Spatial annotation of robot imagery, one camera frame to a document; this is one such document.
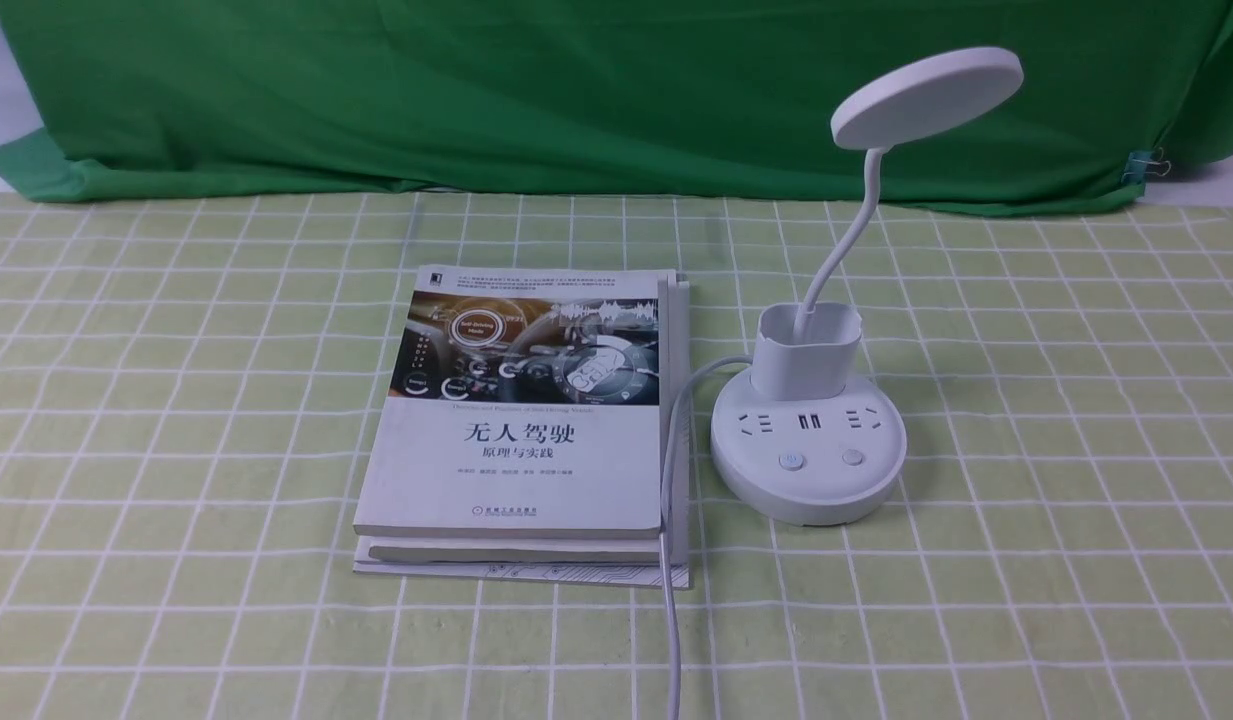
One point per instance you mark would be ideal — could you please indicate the white desk lamp with sockets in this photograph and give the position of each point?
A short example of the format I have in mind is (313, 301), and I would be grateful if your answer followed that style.
(800, 435)

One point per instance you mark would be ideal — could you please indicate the top white self-driving textbook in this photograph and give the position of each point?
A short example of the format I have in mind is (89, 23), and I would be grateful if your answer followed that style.
(525, 403)

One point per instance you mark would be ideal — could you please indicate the bottom white book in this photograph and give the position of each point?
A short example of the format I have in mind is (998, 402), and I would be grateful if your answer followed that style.
(628, 562)

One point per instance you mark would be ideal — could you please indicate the green backdrop cloth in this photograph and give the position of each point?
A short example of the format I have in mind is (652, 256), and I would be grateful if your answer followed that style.
(194, 99)

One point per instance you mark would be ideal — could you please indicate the green checkered tablecloth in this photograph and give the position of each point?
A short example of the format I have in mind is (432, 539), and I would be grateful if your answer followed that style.
(189, 393)

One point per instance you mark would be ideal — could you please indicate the teal binder clip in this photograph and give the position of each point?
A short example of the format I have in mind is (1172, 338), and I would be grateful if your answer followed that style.
(1145, 166)

